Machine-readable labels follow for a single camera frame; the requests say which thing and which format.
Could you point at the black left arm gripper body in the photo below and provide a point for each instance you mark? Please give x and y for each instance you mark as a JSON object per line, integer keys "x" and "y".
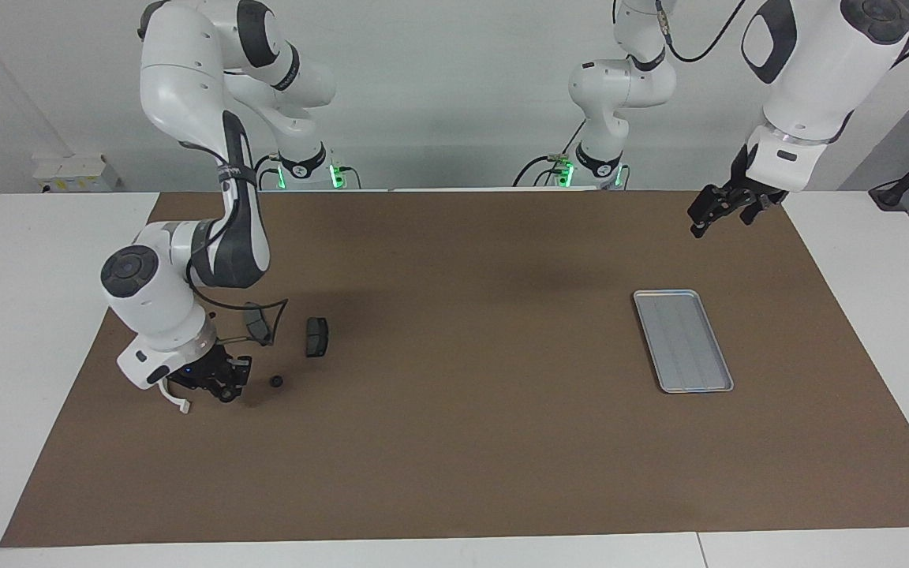
{"x": 731, "y": 197}

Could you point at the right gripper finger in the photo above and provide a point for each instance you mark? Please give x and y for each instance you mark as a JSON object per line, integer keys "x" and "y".
{"x": 223, "y": 393}
{"x": 238, "y": 389}

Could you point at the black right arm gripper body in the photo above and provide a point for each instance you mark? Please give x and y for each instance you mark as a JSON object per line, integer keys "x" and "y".
{"x": 214, "y": 369}

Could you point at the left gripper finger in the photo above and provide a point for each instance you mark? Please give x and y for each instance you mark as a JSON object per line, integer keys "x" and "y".
{"x": 698, "y": 226}
{"x": 750, "y": 214}

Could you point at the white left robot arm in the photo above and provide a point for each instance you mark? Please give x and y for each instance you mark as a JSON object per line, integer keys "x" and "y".
{"x": 825, "y": 55}

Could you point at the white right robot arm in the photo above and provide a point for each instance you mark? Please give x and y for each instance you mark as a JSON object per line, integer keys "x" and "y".
{"x": 178, "y": 79}

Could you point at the grey metal tray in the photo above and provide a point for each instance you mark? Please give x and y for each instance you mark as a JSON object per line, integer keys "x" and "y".
{"x": 687, "y": 347}

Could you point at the curved dark grey brake pad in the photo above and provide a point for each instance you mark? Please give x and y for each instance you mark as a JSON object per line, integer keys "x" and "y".
{"x": 253, "y": 319}

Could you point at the rectangular dark grey brake pad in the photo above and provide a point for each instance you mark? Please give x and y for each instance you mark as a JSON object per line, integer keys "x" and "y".
{"x": 317, "y": 338}

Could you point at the brown table mat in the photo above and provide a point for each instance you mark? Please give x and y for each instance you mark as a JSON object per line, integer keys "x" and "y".
{"x": 454, "y": 442}

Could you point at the white power strip box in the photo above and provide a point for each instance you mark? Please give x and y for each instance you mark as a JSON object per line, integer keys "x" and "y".
{"x": 76, "y": 173}

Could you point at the white curved plastic bracket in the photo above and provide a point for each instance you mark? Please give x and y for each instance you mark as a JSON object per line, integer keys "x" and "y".
{"x": 183, "y": 408}

